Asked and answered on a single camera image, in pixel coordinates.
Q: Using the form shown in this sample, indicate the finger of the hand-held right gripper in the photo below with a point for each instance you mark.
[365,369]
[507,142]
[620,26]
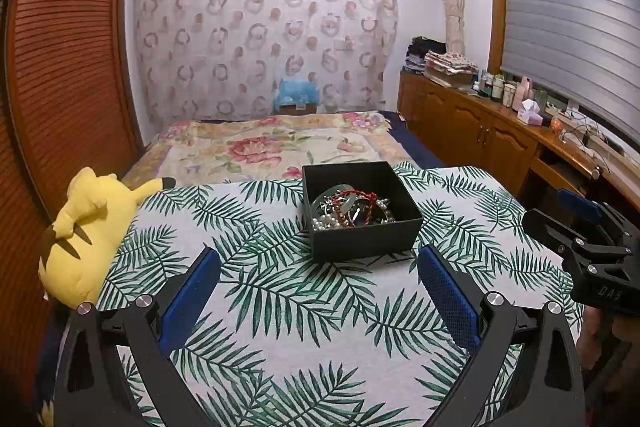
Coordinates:
[547,227]
[577,202]

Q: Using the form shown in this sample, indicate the floral blanket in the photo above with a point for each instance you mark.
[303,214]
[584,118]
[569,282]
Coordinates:
[250,152]

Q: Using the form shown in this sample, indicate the stack of patterned fabrics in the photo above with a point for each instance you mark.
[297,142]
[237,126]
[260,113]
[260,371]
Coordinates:
[450,67]

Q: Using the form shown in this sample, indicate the pink tissue box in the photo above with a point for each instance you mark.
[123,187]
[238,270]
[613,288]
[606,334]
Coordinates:
[529,113]

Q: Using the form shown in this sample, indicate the pale green jade bangle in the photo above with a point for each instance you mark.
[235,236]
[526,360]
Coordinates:
[327,193]

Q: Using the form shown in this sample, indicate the black jewelry box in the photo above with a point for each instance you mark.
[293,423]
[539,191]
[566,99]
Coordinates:
[365,239]

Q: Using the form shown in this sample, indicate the grey window blind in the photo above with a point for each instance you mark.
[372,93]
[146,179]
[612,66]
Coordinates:
[565,17]

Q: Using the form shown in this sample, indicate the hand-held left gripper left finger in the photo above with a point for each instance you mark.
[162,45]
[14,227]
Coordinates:
[192,302]

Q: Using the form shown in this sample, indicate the leaf print cloth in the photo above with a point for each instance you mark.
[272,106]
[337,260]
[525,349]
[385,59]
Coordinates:
[280,287]

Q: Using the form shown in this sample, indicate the wooden louvre wardrobe door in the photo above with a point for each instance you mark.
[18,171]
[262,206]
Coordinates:
[65,82]

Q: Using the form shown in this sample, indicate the row of cosmetic bottles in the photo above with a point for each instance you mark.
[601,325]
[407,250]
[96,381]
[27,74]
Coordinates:
[507,92]

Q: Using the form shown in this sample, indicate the small cardboard box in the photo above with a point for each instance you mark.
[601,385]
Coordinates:
[297,109]

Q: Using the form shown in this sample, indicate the wooden cabinet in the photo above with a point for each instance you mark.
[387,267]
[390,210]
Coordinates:
[475,132]

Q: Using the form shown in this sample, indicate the stack of dark folded clothes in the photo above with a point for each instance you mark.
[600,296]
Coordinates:
[422,52]

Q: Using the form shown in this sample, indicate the person's right hand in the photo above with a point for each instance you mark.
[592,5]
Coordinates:
[597,332]

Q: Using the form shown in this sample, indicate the yellow plush toy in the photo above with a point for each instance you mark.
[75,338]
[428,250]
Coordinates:
[85,237]

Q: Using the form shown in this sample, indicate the small orange ornament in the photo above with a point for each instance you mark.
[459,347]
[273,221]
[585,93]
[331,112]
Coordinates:
[556,125]

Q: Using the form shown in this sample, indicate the navy bed sheet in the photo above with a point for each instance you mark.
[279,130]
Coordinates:
[420,147]

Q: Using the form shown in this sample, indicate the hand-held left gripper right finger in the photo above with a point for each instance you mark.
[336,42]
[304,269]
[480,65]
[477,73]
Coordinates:
[447,297]

